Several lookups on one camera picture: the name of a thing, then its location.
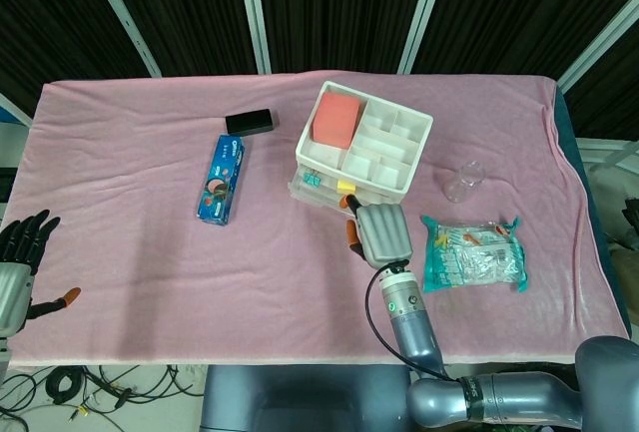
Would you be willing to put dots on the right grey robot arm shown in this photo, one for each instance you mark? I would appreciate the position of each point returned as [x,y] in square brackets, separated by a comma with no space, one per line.
[414,332]

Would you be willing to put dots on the clear plastic drawer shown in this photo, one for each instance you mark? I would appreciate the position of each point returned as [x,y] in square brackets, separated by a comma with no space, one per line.
[309,193]

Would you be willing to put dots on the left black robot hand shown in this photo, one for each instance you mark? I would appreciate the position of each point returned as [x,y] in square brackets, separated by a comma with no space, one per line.
[15,252]

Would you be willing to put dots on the white drawer cabinet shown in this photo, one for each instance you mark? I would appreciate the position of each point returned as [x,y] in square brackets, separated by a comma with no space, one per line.
[384,145]

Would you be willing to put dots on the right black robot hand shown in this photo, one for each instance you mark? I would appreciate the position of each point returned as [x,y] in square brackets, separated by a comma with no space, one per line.
[387,232]

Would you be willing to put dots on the dark blue table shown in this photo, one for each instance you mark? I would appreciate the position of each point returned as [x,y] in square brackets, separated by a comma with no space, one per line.
[569,128]

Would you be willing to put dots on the pink table cloth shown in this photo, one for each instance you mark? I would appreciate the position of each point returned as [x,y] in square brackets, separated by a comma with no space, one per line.
[150,262]

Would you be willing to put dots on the black rectangular box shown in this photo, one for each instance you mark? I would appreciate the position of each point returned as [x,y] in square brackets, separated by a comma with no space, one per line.
[249,122]

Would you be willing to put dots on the white partition frame post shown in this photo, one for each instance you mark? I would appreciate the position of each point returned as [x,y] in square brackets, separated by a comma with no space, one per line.
[125,18]
[599,43]
[424,13]
[254,13]

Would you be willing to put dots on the pink sponge block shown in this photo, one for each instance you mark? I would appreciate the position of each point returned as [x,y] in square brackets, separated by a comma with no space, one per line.
[337,120]

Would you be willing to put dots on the small yellow cube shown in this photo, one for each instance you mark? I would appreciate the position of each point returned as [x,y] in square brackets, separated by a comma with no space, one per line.
[347,187]

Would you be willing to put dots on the teal snack bag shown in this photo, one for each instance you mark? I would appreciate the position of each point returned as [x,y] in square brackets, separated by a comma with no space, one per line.
[469,257]

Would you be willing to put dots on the green binder clip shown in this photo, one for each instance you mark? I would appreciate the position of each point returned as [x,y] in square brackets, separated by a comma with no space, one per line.
[313,178]

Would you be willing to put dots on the clear plastic cup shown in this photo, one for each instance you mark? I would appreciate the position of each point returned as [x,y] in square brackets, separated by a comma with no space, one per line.
[464,182]

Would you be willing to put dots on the blue Oreo cookie box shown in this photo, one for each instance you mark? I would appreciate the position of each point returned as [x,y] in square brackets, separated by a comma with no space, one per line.
[222,182]

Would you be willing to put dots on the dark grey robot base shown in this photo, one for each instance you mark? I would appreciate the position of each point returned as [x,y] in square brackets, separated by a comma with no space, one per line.
[299,402]

